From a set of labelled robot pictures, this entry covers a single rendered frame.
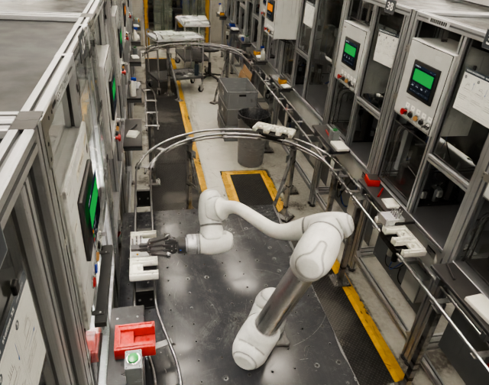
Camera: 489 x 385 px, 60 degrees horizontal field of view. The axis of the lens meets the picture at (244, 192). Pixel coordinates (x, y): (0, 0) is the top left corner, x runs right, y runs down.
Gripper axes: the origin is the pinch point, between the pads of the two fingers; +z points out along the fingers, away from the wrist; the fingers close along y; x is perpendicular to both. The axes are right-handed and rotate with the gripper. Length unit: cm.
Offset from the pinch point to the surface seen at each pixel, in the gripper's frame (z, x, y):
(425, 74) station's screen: -161, -64, 59
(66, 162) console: 14, 46, 66
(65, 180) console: 13, 57, 67
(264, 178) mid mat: -129, -251, -113
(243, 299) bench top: -52, -10, -47
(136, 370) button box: 1, 51, -15
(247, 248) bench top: -63, -51, -47
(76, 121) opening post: 14, 23, 68
